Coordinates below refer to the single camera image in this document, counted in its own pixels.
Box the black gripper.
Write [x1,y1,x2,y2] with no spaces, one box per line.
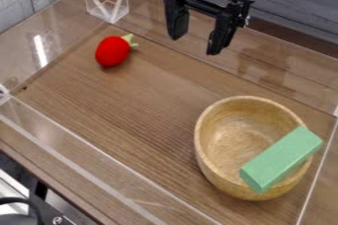
[165,0,255,55]

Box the red plush strawberry toy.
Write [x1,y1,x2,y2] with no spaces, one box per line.
[95,34,139,67]

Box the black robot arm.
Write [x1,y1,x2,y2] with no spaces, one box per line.
[165,0,255,55]

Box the wooden bowl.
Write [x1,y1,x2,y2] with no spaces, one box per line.
[194,96,313,201]

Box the green rectangular block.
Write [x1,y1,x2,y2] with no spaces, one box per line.
[239,126,322,193]

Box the clear acrylic corner bracket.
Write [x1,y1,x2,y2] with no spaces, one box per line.
[84,0,130,24]

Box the clear acrylic front wall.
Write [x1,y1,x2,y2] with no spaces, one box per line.
[0,97,221,225]

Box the black cable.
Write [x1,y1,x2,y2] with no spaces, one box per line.
[0,196,44,225]

